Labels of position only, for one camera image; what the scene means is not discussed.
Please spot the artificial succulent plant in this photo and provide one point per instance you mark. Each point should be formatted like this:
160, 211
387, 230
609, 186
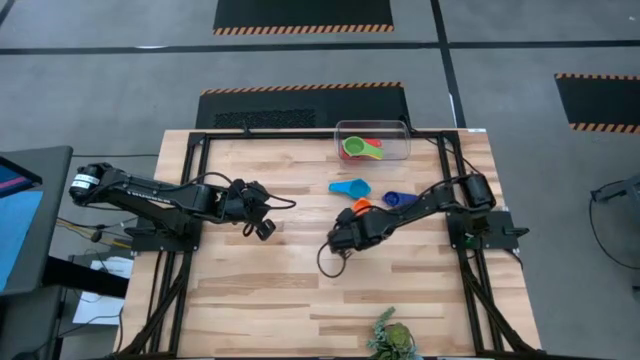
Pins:
397, 337

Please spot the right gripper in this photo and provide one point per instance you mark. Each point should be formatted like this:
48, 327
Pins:
357, 236

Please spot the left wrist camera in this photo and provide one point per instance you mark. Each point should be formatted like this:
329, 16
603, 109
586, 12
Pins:
257, 192

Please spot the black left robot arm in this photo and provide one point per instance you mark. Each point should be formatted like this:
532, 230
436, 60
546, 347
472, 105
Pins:
150, 192

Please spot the red measuring cup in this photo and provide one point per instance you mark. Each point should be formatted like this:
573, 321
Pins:
377, 142

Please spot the white papers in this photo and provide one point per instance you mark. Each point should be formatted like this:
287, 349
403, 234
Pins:
95, 310

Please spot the black desk support bar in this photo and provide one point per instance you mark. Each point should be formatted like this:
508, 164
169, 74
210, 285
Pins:
90, 280

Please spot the black table frame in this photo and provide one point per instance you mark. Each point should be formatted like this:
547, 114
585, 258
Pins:
325, 135

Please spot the clear plastic bin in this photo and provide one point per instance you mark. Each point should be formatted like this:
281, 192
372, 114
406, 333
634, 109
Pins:
397, 145

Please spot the orange measuring cup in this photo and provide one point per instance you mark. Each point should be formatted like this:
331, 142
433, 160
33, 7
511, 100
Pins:
361, 204

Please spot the blue-lit computer screen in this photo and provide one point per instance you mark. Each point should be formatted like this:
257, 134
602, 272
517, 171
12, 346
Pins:
17, 225

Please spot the teal measuring cup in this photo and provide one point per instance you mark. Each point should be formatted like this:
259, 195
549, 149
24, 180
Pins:
357, 189

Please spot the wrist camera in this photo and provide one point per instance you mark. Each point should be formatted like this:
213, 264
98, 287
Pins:
257, 192
346, 216

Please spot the yellow measuring cup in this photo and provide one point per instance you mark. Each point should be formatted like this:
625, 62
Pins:
376, 156

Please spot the dark indigo measuring cup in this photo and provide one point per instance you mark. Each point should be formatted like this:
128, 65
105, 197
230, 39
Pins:
392, 198

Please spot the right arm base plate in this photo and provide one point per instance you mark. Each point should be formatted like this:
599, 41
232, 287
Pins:
500, 240

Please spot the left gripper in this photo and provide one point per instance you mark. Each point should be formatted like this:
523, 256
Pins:
245, 211

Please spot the green measuring cup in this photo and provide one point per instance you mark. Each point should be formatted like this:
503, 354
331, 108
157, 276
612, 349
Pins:
354, 145

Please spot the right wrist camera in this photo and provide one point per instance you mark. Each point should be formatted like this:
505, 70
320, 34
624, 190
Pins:
346, 216

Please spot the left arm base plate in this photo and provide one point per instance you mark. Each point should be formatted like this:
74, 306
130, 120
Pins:
150, 245

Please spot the black mat hazard-striped edge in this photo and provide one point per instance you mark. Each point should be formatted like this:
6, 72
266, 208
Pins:
600, 100
300, 12
350, 107

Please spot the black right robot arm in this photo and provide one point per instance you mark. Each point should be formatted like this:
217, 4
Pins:
425, 207

